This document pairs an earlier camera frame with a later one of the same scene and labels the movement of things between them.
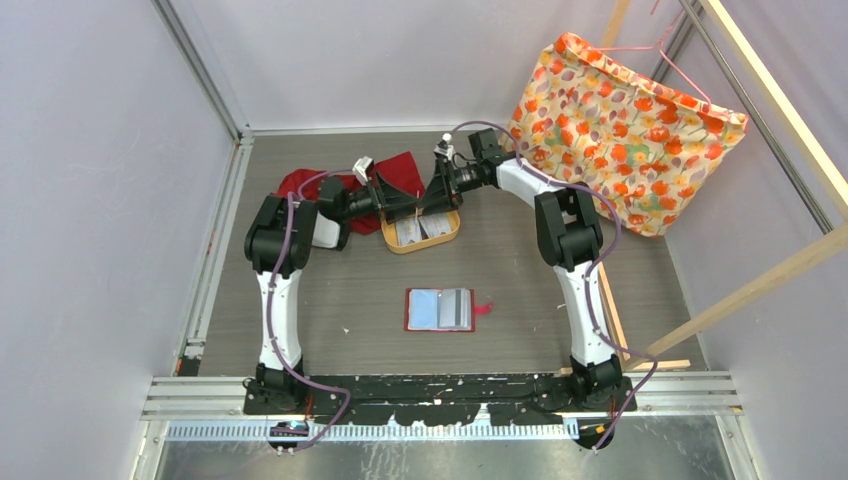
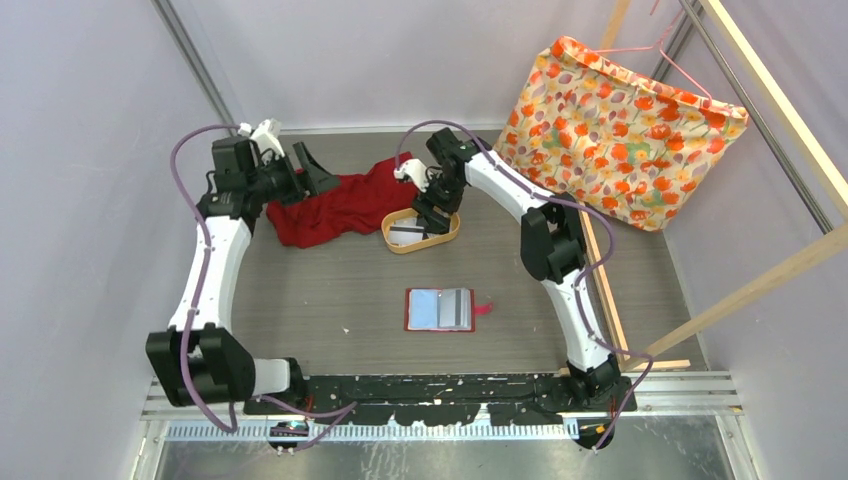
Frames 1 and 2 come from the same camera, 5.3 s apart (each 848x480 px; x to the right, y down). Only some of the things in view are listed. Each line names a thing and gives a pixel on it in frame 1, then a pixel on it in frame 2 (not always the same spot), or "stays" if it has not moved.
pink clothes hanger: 658,47 stays
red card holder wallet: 421,310 stays
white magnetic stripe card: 454,308 stays
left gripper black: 394,203 → 321,180
